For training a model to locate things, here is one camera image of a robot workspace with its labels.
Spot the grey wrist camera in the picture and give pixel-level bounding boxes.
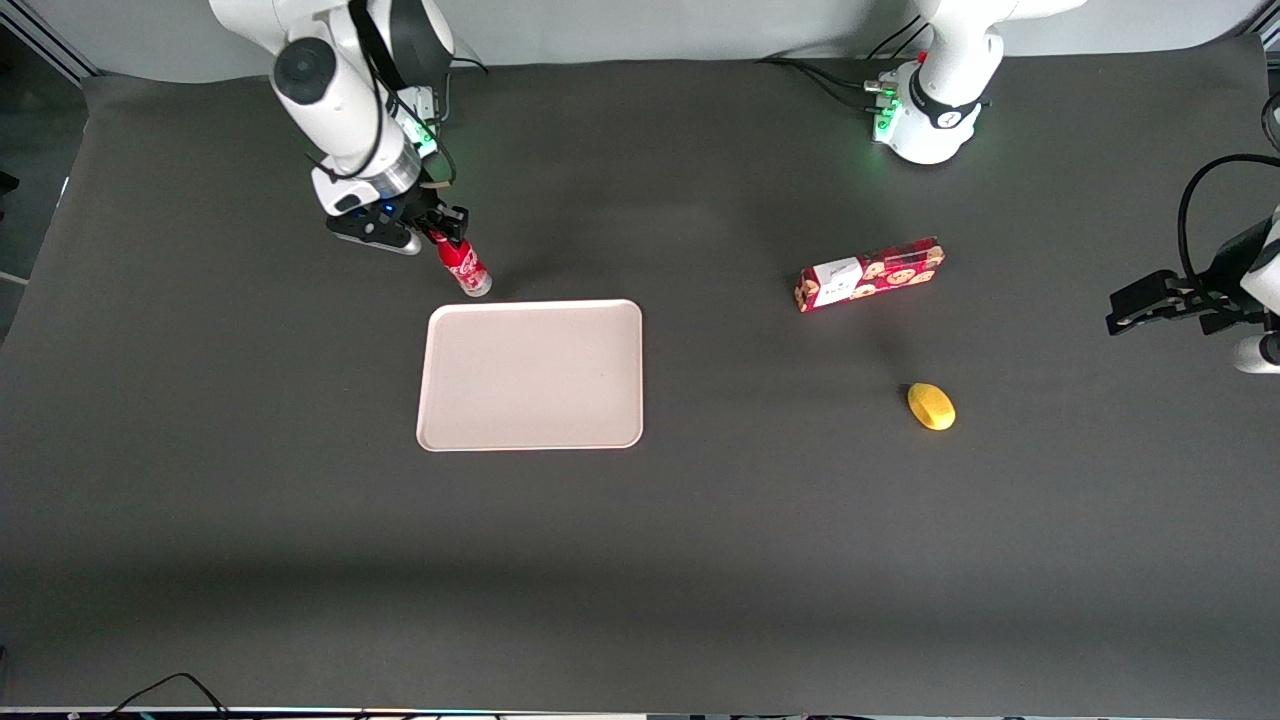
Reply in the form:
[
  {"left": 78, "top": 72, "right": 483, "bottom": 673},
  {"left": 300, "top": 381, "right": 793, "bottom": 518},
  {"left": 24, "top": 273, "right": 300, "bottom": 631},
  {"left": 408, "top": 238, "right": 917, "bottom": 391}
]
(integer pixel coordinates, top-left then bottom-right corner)
[
  {"left": 1234, "top": 334, "right": 1280, "bottom": 375},
  {"left": 325, "top": 205, "right": 423, "bottom": 256}
]

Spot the black cable bundle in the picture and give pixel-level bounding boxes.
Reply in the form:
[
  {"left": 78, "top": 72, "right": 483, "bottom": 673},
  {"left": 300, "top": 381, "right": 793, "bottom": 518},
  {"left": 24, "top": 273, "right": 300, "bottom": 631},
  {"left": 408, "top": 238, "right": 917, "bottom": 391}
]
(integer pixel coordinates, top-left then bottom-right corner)
[{"left": 758, "top": 15, "right": 926, "bottom": 111}]

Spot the black looped cable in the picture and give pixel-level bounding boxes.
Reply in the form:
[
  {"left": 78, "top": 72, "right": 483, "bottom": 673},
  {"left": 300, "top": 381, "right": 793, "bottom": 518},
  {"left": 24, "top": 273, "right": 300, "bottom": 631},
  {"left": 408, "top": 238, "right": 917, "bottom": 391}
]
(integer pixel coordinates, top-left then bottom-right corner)
[{"left": 1178, "top": 153, "right": 1280, "bottom": 291}]

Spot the yellow lemon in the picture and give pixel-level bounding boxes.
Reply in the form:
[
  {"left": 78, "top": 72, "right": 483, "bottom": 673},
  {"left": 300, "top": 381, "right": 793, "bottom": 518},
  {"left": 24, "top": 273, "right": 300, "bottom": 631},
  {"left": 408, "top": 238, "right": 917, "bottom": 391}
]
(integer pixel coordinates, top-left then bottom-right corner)
[{"left": 907, "top": 382, "right": 957, "bottom": 432}]

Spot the red coke bottle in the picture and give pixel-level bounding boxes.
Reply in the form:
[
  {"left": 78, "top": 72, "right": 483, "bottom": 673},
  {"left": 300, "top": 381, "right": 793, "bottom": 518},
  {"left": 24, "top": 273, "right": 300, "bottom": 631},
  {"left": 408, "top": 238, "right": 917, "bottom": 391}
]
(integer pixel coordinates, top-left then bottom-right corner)
[{"left": 430, "top": 228, "right": 493, "bottom": 299}]

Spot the metal frame rail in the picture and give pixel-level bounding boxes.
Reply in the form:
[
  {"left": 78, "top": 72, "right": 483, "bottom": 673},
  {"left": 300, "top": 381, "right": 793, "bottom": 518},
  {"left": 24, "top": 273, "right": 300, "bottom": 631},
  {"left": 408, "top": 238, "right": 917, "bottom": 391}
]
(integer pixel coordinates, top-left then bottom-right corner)
[{"left": 0, "top": 0, "right": 101, "bottom": 86}]

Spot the thin black cable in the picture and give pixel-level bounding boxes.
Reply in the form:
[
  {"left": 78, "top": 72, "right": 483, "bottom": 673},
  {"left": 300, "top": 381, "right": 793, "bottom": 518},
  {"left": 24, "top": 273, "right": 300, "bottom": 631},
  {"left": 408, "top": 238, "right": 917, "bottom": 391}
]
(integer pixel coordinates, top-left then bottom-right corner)
[{"left": 105, "top": 672, "right": 233, "bottom": 720}]

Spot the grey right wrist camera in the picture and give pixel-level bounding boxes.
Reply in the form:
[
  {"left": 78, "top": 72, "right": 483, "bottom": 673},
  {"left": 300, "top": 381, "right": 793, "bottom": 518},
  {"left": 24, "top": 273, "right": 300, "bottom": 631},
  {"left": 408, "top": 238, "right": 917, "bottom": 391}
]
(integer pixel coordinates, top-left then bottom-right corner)
[{"left": 325, "top": 205, "right": 423, "bottom": 256}]

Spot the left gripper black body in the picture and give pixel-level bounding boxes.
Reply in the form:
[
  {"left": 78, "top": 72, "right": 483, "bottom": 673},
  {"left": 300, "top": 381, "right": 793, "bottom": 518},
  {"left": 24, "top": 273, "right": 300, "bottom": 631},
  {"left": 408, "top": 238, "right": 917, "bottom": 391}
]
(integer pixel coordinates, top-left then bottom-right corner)
[{"left": 1180, "top": 215, "right": 1273, "bottom": 313}]

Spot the red plaid cookie box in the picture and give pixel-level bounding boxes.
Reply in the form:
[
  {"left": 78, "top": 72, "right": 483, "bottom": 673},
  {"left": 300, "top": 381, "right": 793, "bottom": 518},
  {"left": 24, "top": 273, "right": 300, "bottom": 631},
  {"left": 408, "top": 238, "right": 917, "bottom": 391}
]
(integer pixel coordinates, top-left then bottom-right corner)
[{"left": 795, "top": 237, "right": 946, "bottom": 314}]

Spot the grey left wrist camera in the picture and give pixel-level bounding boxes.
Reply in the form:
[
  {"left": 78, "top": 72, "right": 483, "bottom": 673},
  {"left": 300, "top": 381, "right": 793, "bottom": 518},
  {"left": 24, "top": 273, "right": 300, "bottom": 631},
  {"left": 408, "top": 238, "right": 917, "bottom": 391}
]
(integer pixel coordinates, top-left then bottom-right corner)
[{"left": 1234, "top": 334, "right": 1280, "bottom": 375}]

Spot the black arm hose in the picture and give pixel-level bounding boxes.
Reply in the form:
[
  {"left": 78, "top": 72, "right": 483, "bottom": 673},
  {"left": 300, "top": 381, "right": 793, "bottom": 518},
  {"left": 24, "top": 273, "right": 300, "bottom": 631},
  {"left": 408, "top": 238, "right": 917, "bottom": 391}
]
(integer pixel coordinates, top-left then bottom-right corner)
[{"left": 345, "top": 0, "right": 409, "bottom": 183}]

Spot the dark grey table mat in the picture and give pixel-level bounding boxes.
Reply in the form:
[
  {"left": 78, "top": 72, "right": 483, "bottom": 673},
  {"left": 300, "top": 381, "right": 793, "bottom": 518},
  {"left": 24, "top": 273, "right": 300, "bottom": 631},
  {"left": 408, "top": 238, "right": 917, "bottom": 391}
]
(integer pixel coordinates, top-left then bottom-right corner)
[{"left": 0, "top": 35, "right": 1280, "bottom": 716}]

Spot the beige plastic tray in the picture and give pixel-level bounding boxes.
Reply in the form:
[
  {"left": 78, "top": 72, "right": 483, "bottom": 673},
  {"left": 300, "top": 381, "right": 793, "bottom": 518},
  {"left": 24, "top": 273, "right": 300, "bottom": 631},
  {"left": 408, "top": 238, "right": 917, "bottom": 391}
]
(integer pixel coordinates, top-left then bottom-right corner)
[{"left": 416, "top": 299, "right": 644, "bottom": 453}]

